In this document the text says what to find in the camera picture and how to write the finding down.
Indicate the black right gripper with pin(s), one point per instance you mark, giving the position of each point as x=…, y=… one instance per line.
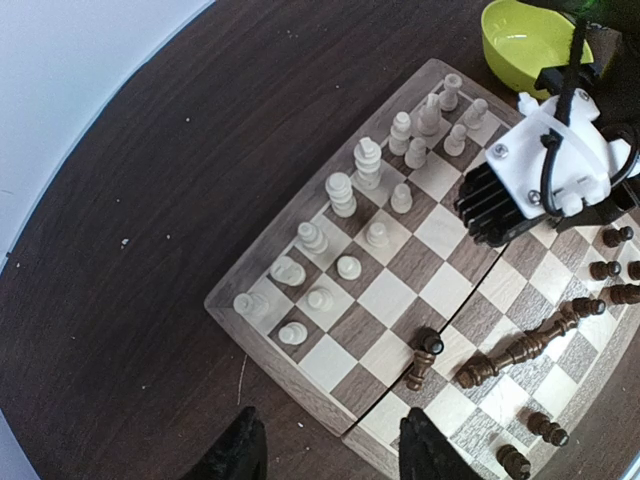
x=616, y=91

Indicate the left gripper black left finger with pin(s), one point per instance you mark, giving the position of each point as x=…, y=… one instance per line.
x=240, y=452

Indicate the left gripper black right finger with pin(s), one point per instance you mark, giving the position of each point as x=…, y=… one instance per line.
x=425, y=453

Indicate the dark pawn chess piece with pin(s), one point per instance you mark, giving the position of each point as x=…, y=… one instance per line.
x=612, y=238

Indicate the dark pawn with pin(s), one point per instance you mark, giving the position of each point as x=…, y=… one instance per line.
x=516, y=465

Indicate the pile of dark chess pieces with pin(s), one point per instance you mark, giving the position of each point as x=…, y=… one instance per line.
x=530, y=344

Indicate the wooden chess board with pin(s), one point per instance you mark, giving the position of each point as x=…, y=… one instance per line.
x=363, y=400

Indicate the row of white chess pieces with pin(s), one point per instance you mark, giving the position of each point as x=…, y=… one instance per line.
x=402, y=262

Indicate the lime green bowl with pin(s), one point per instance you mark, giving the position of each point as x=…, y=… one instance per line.
x=520, y=40

